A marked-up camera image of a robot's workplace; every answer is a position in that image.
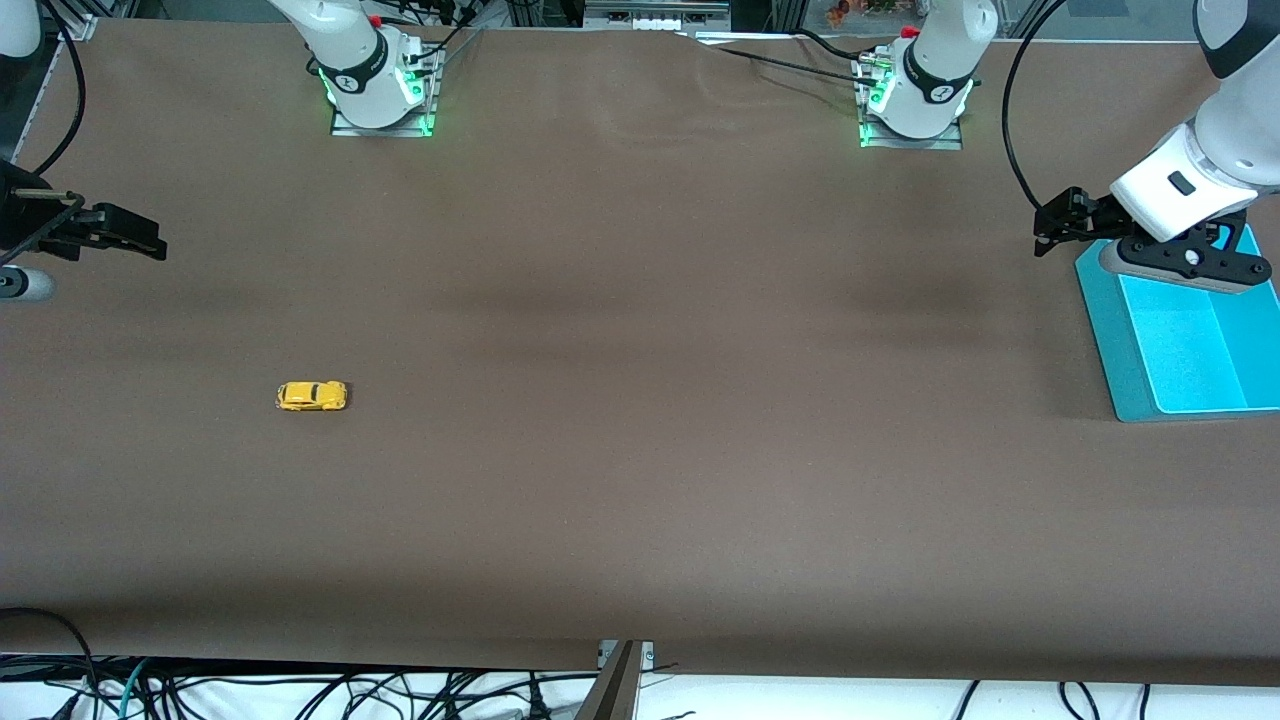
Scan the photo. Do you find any short black table cable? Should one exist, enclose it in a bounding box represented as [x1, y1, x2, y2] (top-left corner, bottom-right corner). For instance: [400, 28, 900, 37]
[795, 28, 866, 61]

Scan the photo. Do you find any black base cable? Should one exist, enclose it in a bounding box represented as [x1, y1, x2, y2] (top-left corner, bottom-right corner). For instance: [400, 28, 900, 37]
[405, 0, 486, 63]

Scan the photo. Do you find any black looped floor cable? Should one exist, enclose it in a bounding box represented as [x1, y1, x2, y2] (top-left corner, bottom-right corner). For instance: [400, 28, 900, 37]
[0, 606, 101, 701]

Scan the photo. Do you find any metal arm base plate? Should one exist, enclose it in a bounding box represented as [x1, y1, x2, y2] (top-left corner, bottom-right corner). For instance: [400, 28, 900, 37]
[330, 45, 438, 138]
[858, 55, 965, 151]

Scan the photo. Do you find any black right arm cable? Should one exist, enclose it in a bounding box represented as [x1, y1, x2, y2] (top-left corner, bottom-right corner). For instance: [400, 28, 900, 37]
[36, 0, 87, 177]

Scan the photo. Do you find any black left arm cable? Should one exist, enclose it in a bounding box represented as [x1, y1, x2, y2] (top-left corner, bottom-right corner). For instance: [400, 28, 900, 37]
[1003, 0, 1071, 213]

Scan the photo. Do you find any teal floor cable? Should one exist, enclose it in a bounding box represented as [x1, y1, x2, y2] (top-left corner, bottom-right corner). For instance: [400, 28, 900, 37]
[118, 658, 153, 720]

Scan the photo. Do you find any dark frame beam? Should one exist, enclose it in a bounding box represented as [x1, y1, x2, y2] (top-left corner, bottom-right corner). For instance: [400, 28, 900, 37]
[575, 642, 643, 720]

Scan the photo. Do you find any brown table cover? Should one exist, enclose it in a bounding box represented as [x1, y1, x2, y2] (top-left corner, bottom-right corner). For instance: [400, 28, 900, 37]
[0, 18, 1280, 687]

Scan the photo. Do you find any teal plastic storage bin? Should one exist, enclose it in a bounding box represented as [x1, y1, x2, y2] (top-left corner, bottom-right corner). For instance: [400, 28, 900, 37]
[1075, 222, 1280, 423]

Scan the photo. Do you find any white power strip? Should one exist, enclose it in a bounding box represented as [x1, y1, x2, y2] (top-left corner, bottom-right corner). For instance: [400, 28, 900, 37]
[585, 0, 731, 32]

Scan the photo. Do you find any yellow beetle toy car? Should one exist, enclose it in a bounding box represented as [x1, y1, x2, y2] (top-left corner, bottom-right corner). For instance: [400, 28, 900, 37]
[276, 380, 349, 412]

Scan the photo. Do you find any colourful background item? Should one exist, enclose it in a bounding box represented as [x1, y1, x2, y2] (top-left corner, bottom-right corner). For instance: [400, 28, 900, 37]
[825, 0, 903, 27]

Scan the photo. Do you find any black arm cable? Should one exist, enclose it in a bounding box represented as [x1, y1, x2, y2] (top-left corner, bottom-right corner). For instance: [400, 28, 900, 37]
[1003, 0, 1071, 213]
[36, 0, 87, 177]

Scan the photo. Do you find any long black table cable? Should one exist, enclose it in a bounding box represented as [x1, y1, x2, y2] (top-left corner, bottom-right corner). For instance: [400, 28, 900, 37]
[675, 34, 881, 81]

